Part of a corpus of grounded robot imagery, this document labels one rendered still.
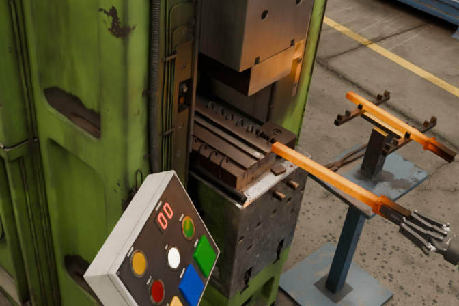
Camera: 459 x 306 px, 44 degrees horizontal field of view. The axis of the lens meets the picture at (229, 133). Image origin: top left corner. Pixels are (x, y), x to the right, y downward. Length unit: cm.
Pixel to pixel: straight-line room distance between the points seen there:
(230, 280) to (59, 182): 66
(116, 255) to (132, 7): 54
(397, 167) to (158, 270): 131
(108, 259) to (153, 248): 11
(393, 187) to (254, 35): 102
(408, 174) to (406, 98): 200
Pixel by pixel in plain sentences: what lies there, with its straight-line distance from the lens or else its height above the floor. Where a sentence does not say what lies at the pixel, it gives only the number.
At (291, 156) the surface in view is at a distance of 170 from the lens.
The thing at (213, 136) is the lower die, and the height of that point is 99.
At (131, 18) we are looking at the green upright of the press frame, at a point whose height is 154.
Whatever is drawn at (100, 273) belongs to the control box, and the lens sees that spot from 119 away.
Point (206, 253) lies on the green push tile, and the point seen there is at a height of 101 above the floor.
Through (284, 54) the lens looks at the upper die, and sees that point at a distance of 161.
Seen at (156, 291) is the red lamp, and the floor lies 110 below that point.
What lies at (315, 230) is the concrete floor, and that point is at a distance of 300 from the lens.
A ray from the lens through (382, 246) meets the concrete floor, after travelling 304.
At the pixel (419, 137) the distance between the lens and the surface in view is 206.
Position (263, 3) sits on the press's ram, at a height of 154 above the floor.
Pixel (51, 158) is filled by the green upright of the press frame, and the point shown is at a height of 91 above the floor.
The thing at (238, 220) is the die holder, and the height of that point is 85.
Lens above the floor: 210
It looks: 36 degrees down
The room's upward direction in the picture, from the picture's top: 7 degrees clockwise
